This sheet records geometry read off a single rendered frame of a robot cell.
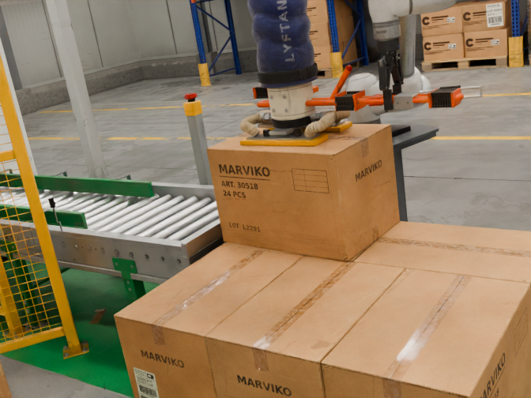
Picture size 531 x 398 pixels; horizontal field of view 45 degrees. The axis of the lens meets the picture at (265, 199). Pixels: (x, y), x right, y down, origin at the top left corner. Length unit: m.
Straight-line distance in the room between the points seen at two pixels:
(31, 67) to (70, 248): 10.04
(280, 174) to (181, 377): 0.78
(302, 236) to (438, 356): 0.82
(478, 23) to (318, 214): 7.51
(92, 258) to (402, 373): 1.72
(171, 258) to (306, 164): 0.73
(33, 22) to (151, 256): 10.69
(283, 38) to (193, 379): 1.20
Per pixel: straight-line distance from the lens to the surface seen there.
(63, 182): 3.93
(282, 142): 2.37
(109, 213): 3.38
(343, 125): 2.48
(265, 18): 2.36
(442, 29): 9.76
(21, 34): 12.97
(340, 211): 2.23
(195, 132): 3.43
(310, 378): 1.82
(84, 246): 3.01
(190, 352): 2.07
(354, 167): 2.28
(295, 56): 2.36
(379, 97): 2.26
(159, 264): 2.69
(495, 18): 9.53
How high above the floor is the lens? 1.50
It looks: 18 degrees down
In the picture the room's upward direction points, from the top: 9 degrees counter-clockwise
